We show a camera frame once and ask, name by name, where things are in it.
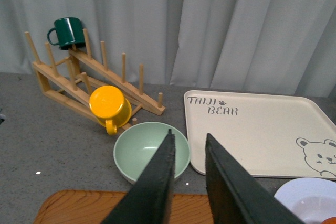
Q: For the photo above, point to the wooden cutting board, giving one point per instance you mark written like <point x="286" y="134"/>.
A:
<point x="90" y="206"/>

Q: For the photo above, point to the beige bear tray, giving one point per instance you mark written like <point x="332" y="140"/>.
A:
<point x="269" y="135"/>

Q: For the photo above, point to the wooden peg drying rack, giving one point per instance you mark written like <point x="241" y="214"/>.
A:
<point x="64" y="82"/>

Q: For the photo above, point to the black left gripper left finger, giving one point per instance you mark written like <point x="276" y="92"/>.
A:
<point x="150" y="198"/>

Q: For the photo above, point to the yellow mug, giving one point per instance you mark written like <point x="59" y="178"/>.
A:
<point x="110" y="107"/>

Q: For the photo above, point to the dark green mug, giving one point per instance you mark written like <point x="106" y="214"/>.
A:
<point x="69" y="32"/>

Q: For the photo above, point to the grey curtain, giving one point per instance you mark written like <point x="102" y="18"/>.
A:
<point x="273" y="46"/>

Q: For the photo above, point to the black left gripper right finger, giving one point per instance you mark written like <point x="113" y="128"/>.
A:
<point x="234" y="195"/>

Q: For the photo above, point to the green bowl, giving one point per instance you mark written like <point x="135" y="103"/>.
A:
<point x="136" y="146"/>

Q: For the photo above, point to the white round plate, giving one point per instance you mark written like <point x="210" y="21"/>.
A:
<point x="311" y="199"/>

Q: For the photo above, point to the orange mandarin fruit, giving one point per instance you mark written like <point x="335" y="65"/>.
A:
<point x="331" y="220"/>

